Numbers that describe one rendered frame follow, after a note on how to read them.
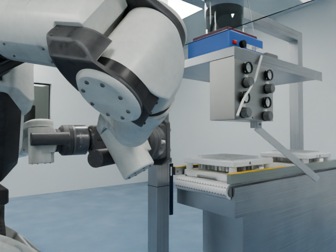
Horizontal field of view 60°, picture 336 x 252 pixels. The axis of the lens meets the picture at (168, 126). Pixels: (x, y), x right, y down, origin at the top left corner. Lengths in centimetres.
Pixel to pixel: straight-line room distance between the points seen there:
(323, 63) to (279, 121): 101
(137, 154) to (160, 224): 66
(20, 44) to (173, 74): 18
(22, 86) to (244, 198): 75
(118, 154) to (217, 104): 51
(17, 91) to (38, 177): 515
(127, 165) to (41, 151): 36
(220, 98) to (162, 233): 56
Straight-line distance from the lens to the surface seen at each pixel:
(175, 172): 115
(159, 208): 115
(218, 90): 97
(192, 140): 605
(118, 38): 32
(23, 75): 64
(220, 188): 100
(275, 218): 130
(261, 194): 111
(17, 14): 39
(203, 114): 583
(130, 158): 53
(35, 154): 84
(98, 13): 33
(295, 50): 205
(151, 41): 32
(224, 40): 103
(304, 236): 153
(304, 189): 139
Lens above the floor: 107
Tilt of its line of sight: 2 degrees up
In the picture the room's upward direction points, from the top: straight up
